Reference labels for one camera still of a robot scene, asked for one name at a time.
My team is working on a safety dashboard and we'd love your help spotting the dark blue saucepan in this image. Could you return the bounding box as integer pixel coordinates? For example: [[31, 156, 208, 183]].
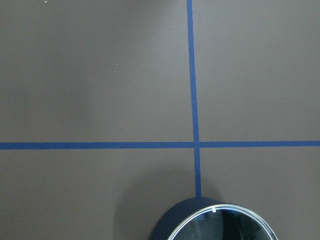
[[150, 197, 233, 240]]

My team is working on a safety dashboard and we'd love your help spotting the glass lid blue knob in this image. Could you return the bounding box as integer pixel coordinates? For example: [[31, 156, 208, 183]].
[[168, 204, 278, 240]]

